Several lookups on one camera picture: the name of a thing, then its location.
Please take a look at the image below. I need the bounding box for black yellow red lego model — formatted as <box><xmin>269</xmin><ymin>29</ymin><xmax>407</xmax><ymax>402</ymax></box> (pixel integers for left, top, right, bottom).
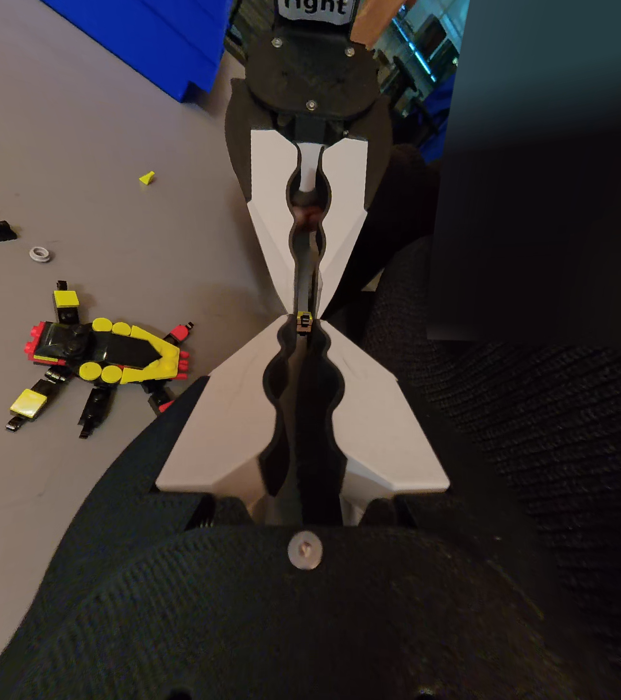
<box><xmin>5</xmin><ymin>280</ymin><xmax>196</xmax><ymax>440</ymax></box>

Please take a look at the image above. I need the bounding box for blue plastic bin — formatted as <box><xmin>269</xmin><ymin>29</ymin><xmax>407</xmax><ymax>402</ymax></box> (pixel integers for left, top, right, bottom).
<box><xmin>41</xmin><ymin>0</ymin><xmax>235</xmax><ymax>105</ymax></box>

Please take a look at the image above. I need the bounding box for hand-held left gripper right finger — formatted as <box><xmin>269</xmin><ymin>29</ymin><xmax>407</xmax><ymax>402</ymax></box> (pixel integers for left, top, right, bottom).
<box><xmin>313</xmin><ymin>320</ymin><xmax>452</xmax><ymax>519</ymax></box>

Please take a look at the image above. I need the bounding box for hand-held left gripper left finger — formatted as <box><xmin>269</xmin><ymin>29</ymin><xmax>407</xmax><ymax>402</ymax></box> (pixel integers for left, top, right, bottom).
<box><xmin>154</xmin><ymin>314</ymin><xmax>297</xmax><ymax>519</ymax></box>

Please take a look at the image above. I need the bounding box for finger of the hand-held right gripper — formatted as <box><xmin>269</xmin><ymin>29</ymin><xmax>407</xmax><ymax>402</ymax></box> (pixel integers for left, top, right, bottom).
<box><xmin>248</xmin><ymin>128</ymin><xmax>305</xmax><ymax>316</ymax></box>
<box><xmin>315</xmin><ymin>137</ymin><xmax>370</xmax><ymax>319</ymax></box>

